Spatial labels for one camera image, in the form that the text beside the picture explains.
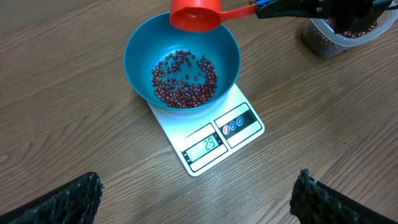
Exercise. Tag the red plastic measuring scoop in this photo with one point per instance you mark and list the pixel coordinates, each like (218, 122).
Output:
(204, 15)

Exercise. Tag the red beans in bowl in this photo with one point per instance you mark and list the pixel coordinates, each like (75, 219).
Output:
(182, 80)

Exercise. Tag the white digital kitchen scale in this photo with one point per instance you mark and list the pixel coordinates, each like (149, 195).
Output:
(204, 137)

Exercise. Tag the teal plastic bowl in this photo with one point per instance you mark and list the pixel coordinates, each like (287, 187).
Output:
(156, 38)

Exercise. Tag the clear plastic food container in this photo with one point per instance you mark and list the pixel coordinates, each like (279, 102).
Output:
(319, 35)

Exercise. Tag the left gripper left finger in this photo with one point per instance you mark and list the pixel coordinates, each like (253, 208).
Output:
(74, 202)

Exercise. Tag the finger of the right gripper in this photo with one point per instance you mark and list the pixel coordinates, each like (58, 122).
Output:
(265, 13)
(285, 4)

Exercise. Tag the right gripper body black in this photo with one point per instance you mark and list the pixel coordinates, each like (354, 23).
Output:
(352, 15)

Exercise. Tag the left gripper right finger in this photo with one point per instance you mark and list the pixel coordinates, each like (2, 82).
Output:
(313, 202)

